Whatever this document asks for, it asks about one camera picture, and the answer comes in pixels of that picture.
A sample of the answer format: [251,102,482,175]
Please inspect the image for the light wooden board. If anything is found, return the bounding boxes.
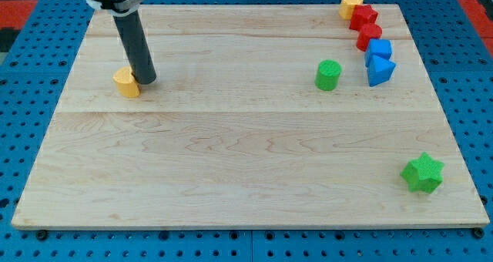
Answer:
[12,5,490,230]

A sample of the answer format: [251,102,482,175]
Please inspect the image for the green cylinder block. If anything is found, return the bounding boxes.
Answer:
[314,59,342,91]

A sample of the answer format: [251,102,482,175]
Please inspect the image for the yellow half-round block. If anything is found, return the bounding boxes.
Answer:
[112,66,140,98]

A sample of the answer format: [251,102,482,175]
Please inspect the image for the blue triangle block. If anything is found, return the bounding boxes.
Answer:
[367,55,396,87]

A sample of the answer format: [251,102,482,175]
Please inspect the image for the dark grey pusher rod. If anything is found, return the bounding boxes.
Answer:
[114,11,156,85]

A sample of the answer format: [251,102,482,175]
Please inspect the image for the red cylinder block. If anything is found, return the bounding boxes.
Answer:
[356,23,383,52]

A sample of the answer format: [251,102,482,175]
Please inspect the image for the blue cube block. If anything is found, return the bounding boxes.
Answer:
[364,39,393,67]

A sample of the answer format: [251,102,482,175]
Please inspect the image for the red star block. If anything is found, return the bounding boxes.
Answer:
[349,5,378,31]

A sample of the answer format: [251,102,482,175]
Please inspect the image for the yellow hexagon block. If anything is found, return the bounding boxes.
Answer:
[339,0,364,20]

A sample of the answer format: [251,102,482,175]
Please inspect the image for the green star block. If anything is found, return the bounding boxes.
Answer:
[400,152,445,193]

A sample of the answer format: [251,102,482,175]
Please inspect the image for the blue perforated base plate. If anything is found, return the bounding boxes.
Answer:
[1,0,492,261]

